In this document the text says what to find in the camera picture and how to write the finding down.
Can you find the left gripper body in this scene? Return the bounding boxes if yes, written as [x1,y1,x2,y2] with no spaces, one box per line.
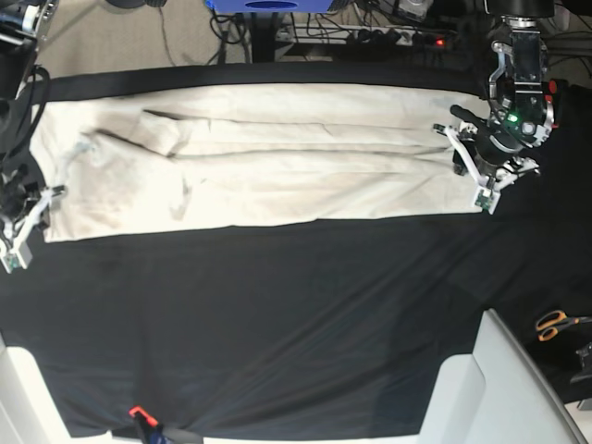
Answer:
[450,99,554,176]

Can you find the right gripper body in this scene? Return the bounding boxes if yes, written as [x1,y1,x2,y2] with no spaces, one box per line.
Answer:
[1,166,41,231]

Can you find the white T-shirt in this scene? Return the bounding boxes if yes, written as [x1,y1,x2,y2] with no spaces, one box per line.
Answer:
[30,84,487,242]

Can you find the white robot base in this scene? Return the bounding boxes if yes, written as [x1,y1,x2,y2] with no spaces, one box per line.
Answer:
[417,309,586,444]
[1,343,113,444]

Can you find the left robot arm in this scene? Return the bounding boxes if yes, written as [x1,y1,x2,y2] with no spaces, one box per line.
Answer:
[433,1,556,214]

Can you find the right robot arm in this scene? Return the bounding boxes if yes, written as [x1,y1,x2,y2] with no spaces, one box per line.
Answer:
[1,1,65,274]

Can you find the red black clamp right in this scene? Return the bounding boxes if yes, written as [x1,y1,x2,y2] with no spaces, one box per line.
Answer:
[545,79,569,129]

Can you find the red black clamp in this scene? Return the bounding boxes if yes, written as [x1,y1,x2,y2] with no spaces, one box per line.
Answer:
[545,79,569,129]
[128,405,204,444]

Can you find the black table cloth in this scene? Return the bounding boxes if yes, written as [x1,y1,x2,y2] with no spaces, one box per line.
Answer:
[1,63,591,440]

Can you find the red black clamp front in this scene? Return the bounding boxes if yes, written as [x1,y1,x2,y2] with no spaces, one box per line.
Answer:
[128,405,204,444]

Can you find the black table leg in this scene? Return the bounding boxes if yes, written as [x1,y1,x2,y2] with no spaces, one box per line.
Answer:
[249,13,279,64]

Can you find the blue box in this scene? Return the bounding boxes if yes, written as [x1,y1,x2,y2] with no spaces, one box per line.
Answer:
[205,0,334,14]

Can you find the orange handled scissors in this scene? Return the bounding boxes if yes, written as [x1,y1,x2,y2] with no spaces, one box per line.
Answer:
[535,310,591,342]

